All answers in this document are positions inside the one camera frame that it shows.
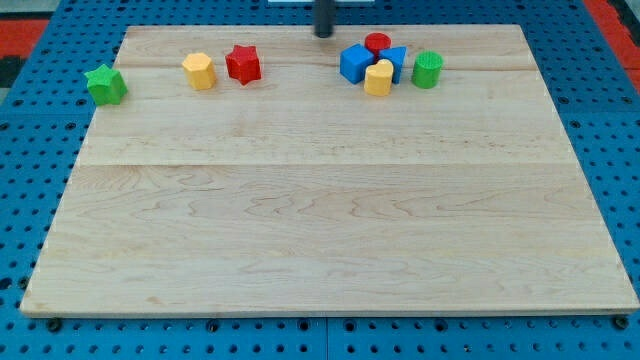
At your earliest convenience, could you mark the yellow heart block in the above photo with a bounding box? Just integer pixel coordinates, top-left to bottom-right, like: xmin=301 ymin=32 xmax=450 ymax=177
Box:
xmin=364 ymin=59 xmax=394 ymax=96

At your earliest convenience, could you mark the yellow hexagon block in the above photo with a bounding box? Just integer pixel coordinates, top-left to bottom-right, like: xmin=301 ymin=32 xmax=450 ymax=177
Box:
xmin=182 ymin=53 xmax=217 ymax=90

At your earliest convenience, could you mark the red star block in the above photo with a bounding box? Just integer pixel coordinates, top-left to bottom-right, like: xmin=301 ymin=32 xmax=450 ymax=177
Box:
xmin=225 ymin=45 xmax=262 ymax=85

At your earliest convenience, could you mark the blue cube block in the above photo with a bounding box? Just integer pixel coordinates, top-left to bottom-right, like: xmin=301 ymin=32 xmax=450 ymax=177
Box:
xmin=339 ymin=44 xmax=374 ymax=84

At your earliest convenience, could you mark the green star block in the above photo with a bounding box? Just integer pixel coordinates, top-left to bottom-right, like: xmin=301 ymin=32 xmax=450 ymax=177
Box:
xmin=84 ymin=64 xmax=128 ymax=106

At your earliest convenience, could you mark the wooden board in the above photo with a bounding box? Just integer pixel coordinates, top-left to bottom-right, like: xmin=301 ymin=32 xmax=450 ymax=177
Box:
xmin=21 ymin=25 xmax=639 ymax=318

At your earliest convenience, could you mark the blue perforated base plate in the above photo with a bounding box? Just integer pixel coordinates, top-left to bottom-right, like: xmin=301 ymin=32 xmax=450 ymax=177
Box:
xmin=1 ymin=0 xmax=639 ymax=359

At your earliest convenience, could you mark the blue triangle block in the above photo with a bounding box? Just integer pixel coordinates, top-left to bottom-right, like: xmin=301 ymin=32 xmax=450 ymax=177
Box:
xmin=379 ymin=46 xmax=407 ymax=84

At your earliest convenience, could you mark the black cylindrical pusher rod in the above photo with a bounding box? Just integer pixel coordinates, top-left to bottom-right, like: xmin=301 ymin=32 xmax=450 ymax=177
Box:
xmin=312 ymin=0 xmax=335 ymax=38

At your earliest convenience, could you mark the red cylinder block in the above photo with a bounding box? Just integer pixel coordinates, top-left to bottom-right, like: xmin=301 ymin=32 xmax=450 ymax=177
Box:
xmin=364 ymin=32 xmax=392 ymax=58

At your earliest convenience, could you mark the green cylinder block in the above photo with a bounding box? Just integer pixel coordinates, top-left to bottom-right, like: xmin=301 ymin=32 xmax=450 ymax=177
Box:
xmin=411 ymin=51 xmax=444 ymax=89

